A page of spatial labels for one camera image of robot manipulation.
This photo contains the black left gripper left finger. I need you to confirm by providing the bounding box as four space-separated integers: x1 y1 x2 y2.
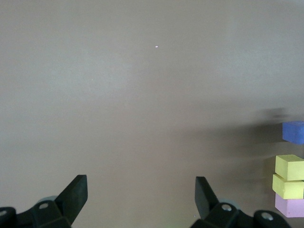
0 174 89 228

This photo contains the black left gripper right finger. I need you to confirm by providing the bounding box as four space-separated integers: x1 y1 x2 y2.
190 176 293 228

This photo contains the yellow foam cube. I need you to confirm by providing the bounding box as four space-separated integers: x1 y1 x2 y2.
275 154 304 181
272 174 304 200

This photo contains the pink foam cube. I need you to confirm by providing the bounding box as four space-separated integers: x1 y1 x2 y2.
275 193 304 219

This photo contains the purple foam cube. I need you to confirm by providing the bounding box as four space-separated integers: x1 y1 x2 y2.
282 120 304 145

